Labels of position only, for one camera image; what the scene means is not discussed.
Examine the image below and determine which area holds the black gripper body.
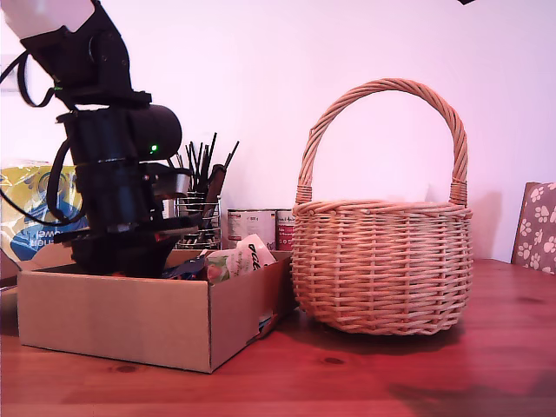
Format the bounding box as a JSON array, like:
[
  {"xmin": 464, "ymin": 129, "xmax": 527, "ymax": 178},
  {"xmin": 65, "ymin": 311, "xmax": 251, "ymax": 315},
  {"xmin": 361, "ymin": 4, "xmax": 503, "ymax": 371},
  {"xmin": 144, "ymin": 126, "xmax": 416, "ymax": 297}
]
[{"xmin": 64, "ymin": 158, "xmax": 203, "ymax": 249}]

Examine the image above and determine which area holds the dark blue egg bag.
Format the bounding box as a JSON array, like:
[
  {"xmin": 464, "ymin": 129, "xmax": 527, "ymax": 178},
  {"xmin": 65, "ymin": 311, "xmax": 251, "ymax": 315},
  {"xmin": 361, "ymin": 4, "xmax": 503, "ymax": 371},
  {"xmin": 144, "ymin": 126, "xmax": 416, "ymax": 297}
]
[{"xmin": 160, "ymin": 255, "xmax": 210, "ymax": 281}]

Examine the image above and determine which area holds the white green egg bag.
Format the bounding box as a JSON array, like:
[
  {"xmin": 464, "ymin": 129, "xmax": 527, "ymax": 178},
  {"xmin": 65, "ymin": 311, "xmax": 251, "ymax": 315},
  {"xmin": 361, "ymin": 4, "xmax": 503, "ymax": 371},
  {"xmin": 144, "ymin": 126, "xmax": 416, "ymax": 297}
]
[{"xmin": 203, "ymin": 234, "xmax": 277, "ymax": 286}]

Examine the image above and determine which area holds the open brown cardboard box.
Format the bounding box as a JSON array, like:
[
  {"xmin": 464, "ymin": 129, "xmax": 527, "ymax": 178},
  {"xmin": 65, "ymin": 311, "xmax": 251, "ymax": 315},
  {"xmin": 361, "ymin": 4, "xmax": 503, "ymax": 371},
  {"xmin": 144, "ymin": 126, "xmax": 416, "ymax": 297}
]
[{"xmin": 16, "ymin": 247, "xmax": 293, "ymax": 374}]

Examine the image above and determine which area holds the yellow blue kitchen towel pack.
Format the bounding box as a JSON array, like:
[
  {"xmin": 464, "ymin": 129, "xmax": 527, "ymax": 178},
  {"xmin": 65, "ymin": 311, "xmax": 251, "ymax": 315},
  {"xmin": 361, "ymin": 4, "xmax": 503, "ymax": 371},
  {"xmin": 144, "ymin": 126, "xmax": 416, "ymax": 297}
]
[{"xmin": 0, "ymin": 161, "xmax": 91, "ymax": 262}]

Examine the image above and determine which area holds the thin black stick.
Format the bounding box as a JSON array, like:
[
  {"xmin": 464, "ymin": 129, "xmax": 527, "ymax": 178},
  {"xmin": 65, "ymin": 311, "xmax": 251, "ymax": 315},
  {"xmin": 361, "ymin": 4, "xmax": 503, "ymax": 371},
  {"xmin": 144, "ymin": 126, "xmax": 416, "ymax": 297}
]
[
  {"xmin": 203, "ymin": 132, "xmax": 218, "ymax": 188},
  {"xmin": 222, "ymin": 140, "xmax": 241, "ymax": 171}
]

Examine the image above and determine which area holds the tin can white label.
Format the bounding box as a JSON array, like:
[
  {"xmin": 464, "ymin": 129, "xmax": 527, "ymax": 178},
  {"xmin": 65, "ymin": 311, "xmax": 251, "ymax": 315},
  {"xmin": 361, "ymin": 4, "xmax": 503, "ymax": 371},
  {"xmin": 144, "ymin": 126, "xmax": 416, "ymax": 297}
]
[{"xmin": 227, "ymin": 208, "xmax": 278, "ymax": 252}]

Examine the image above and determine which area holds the blue white card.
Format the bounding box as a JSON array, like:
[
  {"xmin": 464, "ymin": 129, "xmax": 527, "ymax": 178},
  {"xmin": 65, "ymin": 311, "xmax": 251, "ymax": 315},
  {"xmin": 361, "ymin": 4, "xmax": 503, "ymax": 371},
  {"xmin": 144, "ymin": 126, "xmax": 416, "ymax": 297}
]
[{"xmin": 258, "ymin": 312, "xmax": 280, "ymax": 341}]

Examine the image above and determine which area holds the tin can red label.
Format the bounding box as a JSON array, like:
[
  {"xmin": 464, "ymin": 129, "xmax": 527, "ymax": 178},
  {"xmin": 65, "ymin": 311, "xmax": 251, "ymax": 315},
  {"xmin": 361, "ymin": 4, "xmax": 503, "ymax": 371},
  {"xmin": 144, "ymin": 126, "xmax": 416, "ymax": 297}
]
[{"xmin": 275, "ymin": 208, "xmax": 297, "ymax": 252}]

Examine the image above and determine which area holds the paw print chair back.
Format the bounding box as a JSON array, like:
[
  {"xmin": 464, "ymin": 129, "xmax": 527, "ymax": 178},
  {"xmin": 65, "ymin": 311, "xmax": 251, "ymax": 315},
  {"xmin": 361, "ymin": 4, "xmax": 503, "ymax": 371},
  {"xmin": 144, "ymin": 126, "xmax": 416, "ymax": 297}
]
[{"xmin": 510, "ymin": 181, "xmax": 556, "ymax": 275}]

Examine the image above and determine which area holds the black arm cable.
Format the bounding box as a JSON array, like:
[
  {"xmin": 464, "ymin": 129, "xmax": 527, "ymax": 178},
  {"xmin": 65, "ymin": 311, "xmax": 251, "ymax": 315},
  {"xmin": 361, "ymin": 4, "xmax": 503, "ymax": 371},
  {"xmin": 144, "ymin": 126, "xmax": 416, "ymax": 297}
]
[
  {"xmin": 0, "ymin": 138, "xmax": 90, "ymax": 228},
  {"xmin": 0, "ymin": 50, "xmax": 60, "ymax": 109}
]

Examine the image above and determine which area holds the wire utensil holder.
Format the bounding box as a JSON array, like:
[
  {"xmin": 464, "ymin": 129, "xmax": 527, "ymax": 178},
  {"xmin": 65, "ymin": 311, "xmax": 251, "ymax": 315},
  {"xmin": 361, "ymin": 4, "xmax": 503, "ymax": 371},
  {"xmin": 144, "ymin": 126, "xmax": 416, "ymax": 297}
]
[{"xmin": 173, "ymin": 193, "xmax": 223, "ymax": 251}]

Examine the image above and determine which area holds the brown handled tool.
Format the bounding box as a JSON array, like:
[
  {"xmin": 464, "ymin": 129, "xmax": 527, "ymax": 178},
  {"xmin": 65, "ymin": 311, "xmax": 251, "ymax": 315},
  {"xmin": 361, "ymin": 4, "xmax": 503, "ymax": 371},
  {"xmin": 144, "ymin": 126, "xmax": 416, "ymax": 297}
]
[{"xmin": 202, "ymin": 163, "xmax": 228, "ymax": 221}]

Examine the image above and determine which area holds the white wall light switch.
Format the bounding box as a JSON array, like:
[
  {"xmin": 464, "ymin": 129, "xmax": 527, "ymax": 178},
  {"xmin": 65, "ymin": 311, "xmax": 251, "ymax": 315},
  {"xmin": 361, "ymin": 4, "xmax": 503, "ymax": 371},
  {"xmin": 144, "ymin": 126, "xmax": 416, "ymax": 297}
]
[{"xmin": 0, "ymin": 53, "xmax": 22, "ymax": 93}]

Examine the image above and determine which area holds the woven wicker basket with handle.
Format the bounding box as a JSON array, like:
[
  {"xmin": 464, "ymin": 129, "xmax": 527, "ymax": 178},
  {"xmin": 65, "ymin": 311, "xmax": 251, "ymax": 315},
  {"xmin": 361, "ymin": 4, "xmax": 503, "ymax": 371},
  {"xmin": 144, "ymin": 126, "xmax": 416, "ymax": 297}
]
[{"xmin": 290, "ymin": 77, "xmax": 473, "ymax": 336}]

